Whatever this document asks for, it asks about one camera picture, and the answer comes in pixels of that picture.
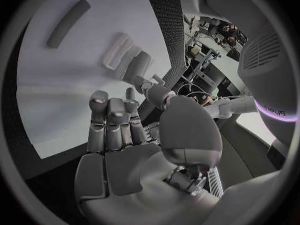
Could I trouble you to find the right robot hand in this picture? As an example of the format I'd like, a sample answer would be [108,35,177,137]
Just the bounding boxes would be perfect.
[73,74,224,225]

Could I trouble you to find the white task board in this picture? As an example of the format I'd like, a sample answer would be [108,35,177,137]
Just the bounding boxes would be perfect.
[15,0,174,160]

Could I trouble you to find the short grey cylinder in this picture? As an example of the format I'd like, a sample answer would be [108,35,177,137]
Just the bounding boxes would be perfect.
[123,51,153,84]

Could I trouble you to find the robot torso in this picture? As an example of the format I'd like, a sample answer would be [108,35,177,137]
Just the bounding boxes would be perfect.
[201,0,300,125]

